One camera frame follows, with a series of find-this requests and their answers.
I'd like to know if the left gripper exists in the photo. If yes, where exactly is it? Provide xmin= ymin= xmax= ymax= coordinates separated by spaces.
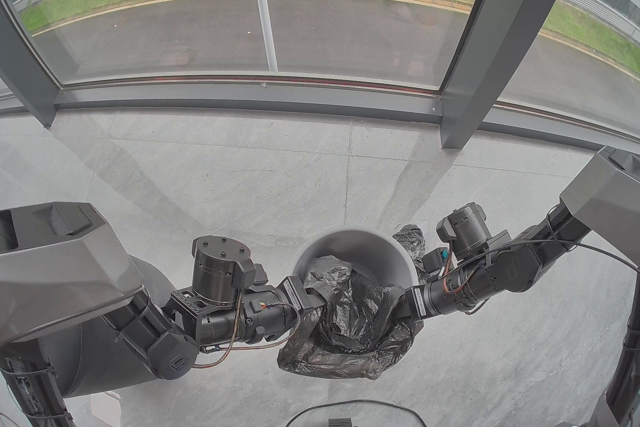
xmin=240 ymin=276 xmax=331 ymax=345

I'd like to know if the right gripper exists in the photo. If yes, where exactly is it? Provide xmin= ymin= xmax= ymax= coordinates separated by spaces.
xmin=404 ymin=271 xmax=476 ymax=321

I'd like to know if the black plastic bag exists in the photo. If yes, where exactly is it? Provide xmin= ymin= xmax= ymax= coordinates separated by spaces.
xmin=277 ymin=225 xmax=426 ymax=381

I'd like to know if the white trash bin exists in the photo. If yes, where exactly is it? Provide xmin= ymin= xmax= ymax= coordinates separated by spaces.
xmin=291 ymin=227 xmax=417 ymax=291

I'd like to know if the window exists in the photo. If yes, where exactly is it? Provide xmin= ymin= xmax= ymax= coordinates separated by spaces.
xmin=0 ymin=0 xmax=640 ymax=153

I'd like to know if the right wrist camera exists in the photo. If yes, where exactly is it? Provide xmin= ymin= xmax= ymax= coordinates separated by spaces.
xmin=422 ymin=246 xmax=449 ymax=273

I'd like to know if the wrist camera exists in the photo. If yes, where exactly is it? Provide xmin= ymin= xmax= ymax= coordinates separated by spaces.
xmin=242 ymin=262 xmax=271 ymax=290
xmin=422 ymin=246 xmax=449 ymax=273

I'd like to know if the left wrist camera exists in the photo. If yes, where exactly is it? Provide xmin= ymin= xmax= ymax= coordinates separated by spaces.
xmin=242 ymin=262 xmax=271 ymax=290

